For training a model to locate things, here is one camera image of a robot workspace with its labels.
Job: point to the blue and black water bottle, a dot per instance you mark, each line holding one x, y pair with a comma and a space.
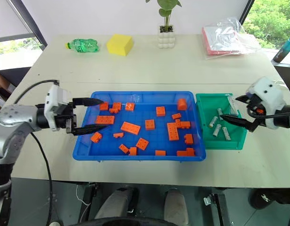
285, 48

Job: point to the crushed green plastic bottle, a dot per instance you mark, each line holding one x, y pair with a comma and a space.
84, 46

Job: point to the white bubble plant pot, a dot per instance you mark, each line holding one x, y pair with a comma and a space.
167, 38

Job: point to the small orange building block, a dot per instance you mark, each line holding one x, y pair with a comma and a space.
118, 135
176, 116
113, 110

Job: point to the long orange building block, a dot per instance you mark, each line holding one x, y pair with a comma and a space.
105, 119
130, 127
173, 131

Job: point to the small clear plastic bag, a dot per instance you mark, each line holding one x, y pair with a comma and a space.
233, 106

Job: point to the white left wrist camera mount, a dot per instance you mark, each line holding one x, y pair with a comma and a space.
55, 99

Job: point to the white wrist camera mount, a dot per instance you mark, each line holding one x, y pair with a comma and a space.
267, 94
55, 99

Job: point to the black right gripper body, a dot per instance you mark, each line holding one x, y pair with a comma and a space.
255, 106

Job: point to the blue plastic bin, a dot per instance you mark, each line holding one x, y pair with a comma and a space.
140, 141

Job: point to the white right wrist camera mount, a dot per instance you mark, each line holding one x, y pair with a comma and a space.
267, 94

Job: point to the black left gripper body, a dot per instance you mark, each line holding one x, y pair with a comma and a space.
64, 116

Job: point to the smooth orange block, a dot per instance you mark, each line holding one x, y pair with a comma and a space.
182, 104

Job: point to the green leafy plant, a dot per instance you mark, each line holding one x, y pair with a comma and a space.
167, 9

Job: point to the yellow sponge block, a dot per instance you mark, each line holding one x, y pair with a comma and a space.
118, 44

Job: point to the white battery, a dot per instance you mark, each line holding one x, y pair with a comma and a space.
213, 121
216, 130
220, 111
226, 134

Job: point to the green plastic bin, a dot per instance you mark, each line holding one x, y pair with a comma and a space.
206, 131

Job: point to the black shoe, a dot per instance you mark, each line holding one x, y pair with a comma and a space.
269, 199

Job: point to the grey rounded shape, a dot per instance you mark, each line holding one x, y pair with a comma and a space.
116, 204
176, 204

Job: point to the black table leg bracket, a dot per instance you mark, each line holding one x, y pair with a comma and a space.
216, 204
91, 193

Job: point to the dark window frame beam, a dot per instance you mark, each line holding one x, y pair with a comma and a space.
29, 21

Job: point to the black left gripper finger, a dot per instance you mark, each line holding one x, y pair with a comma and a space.
88, 129
88, 101

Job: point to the clear bag with red sheets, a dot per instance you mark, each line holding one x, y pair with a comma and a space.
225, 40

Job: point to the cardboard box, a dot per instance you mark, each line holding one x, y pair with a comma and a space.
1, 82

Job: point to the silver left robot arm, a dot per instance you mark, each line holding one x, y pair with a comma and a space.
10, 122

